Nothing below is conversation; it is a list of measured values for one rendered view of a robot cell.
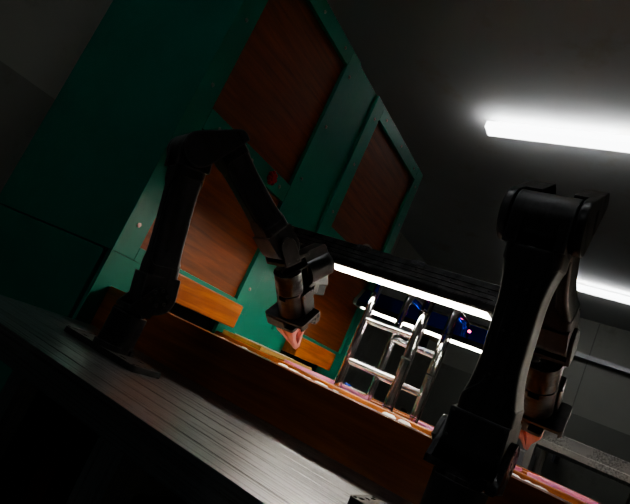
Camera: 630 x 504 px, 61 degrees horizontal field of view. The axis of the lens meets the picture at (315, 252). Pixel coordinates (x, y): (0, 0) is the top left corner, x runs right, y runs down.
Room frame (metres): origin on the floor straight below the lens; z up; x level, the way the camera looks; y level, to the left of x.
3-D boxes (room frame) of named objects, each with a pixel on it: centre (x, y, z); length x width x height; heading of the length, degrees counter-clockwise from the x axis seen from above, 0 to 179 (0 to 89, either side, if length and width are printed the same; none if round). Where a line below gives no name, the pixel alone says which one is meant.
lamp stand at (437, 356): (1.69, -0.44, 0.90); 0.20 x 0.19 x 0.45; 57
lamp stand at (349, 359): (1.35, -0.22, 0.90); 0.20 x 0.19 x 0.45; 57
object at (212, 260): (1.95, 0.28, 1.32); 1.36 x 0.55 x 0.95; 147
